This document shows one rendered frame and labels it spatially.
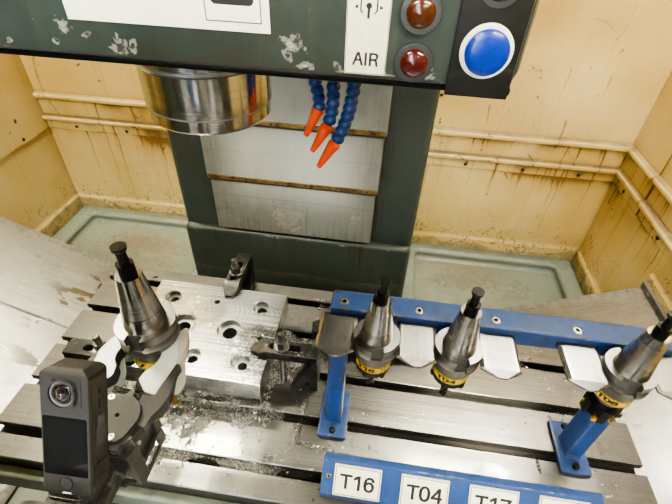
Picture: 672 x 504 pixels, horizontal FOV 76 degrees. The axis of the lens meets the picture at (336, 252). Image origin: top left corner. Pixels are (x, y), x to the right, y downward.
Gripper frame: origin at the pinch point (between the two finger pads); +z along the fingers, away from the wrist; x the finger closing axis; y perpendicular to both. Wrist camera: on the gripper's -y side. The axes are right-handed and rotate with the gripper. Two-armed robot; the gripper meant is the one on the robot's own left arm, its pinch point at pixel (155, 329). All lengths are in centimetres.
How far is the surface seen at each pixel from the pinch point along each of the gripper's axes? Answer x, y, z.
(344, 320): 20.8, 7.5, 11.3
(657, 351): 58, 1, 8
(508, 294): 74, 72, 87
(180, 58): 7.3, -28.9, 4.4
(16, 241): -88, 49, 61
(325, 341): 18.7, 7.5, 7.2
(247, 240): -15, 45, 69
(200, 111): 2.2, -19.1, 17.0
